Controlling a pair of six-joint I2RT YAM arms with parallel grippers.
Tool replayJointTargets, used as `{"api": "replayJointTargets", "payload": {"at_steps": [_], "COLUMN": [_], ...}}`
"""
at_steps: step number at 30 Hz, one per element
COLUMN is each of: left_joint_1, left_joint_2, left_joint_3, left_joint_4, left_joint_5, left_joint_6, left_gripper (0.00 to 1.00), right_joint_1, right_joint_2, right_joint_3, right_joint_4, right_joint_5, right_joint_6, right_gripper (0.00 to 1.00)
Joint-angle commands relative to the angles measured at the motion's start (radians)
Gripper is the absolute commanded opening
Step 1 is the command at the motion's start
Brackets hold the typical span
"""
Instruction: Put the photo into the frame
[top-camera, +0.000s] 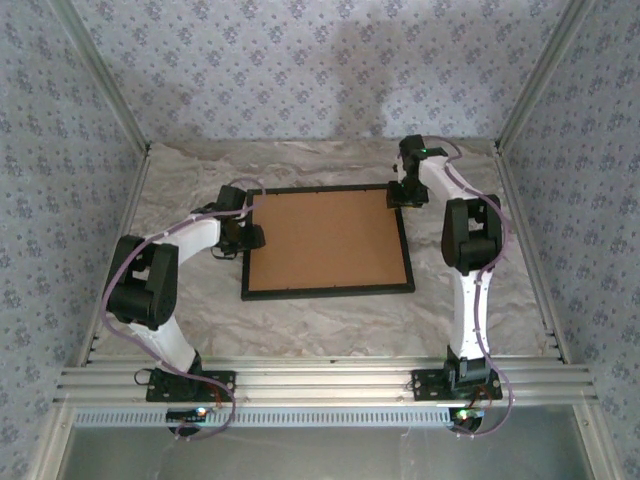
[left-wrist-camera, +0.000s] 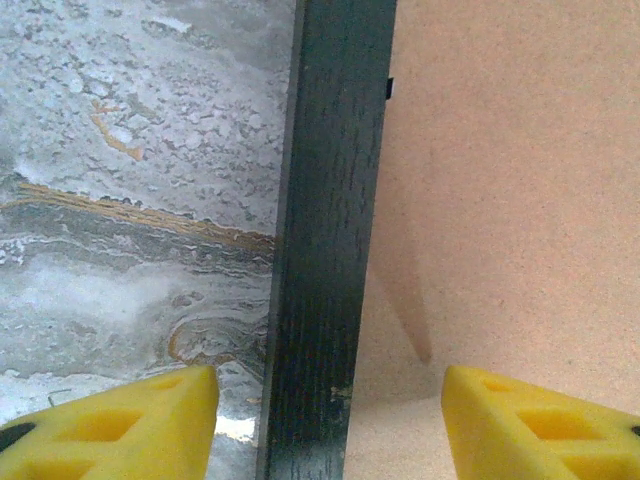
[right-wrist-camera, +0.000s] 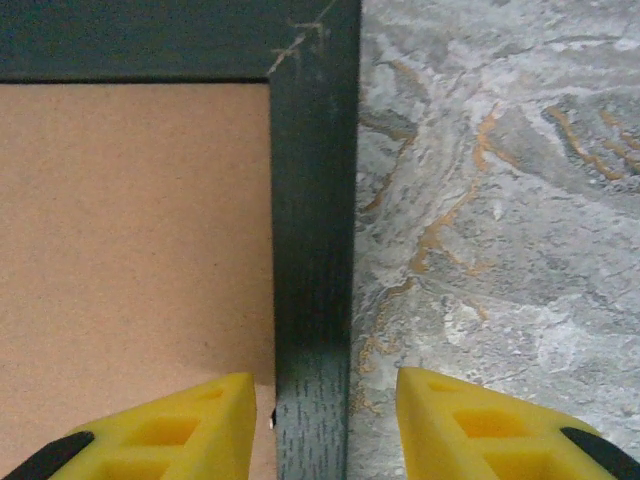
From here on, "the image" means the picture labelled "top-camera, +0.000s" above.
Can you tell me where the brown backing board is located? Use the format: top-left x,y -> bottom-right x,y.
247,189 -> 410,292

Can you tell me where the black picture frame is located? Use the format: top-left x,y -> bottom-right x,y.
240,183 -> 417,302

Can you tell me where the grey metal panel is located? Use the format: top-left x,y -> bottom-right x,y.
59,424 -> 599,480

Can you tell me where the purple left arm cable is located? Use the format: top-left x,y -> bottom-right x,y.
101,177 -> 267,442

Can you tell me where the aluminium table side rail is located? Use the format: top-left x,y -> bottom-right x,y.
74,149 -> 154,369
494,144 -> 571,364

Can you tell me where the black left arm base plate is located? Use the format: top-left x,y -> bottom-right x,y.
145,369 -> 237,404

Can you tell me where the wide aluminium base rail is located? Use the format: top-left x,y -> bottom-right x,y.
52,355 -> 600,406

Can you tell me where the grey slotted cable duct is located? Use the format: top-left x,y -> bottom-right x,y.
72,405 -> 454,429

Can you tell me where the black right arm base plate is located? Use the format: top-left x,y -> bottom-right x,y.
410,368 -> 504,401

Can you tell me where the short aluminium cage post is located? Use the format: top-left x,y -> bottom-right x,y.
574,404 -> 619,480
29,404 -> 76,480

